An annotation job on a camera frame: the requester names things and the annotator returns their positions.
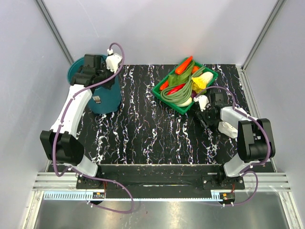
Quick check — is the red chili pepper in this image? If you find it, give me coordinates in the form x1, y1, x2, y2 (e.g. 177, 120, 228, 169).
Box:
167, 83, 185, 95

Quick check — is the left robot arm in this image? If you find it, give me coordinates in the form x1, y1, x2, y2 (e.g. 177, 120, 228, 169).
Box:
40, 52, 122, 188

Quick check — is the purple cable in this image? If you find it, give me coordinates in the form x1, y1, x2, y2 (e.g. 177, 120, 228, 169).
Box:
52, 42, 135, 214
195, 86, 272, 207

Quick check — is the green plastic vegetable tray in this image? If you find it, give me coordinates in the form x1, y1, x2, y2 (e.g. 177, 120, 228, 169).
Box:
152, 58, 218, 115

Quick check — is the large orange carrot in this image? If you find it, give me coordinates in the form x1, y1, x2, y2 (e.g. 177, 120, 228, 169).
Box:
175, 56, 193, 75

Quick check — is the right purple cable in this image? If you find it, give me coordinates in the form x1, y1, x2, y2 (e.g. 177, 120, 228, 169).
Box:
195, 86, 272, 207

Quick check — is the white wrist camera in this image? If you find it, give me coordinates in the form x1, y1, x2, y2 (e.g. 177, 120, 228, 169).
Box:
193, 95, 211, 112
106, 53, 122, 73

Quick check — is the yellow white cabbage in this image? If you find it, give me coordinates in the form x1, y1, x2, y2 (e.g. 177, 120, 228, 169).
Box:
192, 72, 214, 94

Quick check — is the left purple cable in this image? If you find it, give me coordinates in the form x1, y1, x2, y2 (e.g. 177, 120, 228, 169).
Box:
52, 42, 135, 214

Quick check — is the white radish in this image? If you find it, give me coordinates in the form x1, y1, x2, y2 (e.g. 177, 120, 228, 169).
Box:
177, 97, 193, 107

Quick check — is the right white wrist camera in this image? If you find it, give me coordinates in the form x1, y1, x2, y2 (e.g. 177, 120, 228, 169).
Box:
193, 95, 211, 112

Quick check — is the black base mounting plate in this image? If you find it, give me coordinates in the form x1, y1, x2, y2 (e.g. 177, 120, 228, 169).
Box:
76, 165, 245, 200

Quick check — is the black trash bag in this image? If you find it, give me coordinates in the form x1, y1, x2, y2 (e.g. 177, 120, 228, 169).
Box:
193, 108, 221, 128

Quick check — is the green long beans bundle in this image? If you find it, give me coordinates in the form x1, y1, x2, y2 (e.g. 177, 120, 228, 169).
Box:
160, 66, 206, 104

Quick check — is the small orange carrot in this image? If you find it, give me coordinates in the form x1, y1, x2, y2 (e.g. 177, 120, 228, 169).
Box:
159, 80, 169, 91

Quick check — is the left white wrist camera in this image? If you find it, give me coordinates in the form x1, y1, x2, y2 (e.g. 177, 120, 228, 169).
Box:
106, 53, 122, 73

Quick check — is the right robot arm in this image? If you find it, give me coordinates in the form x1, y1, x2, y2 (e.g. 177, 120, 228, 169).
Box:
194, 93, 275, 189

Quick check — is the teal plastic trash bin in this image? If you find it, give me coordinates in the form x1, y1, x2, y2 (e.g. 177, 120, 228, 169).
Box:
66, 54, 122, 115

